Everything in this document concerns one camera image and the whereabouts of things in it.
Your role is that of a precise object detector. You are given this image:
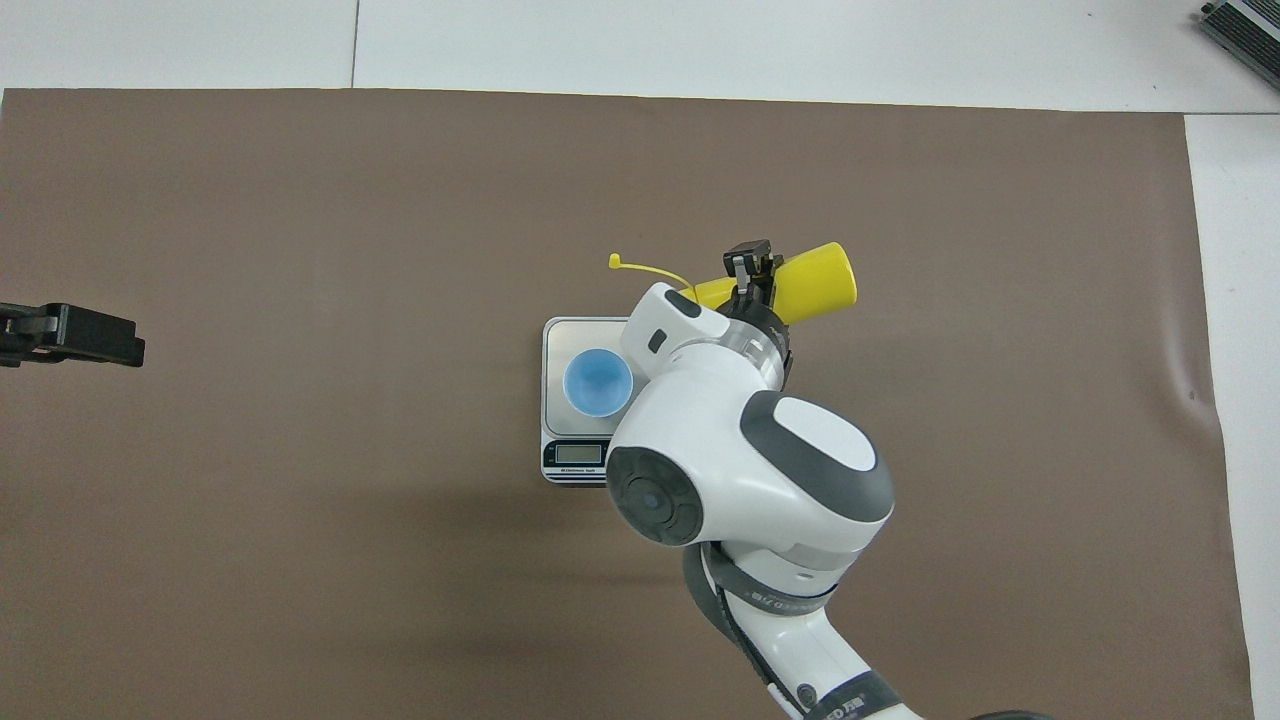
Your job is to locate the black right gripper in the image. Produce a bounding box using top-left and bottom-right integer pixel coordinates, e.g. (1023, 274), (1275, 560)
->
(726, 239), (792, 327)

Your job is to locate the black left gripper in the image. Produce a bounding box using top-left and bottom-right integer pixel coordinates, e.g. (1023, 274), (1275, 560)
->
(0, 302), (147, 369)

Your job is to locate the yellow squeeze bottle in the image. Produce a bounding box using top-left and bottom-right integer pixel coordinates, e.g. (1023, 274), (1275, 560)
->
(608, 242), (858, 327)

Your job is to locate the light blue plastic cup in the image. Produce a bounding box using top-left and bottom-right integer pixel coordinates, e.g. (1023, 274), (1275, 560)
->
(563, 347), (634, 418)

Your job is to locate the digital kitchen scale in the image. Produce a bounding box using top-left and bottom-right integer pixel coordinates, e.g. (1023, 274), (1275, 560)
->
(541, 316), (635, 487)

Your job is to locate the brown paper mat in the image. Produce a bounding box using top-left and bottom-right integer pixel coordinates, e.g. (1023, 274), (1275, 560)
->
(0, 88), (1257, 720)

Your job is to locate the grey finned metal device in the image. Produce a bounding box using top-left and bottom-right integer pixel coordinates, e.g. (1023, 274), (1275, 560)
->
(1200, 0), (1280, 67)

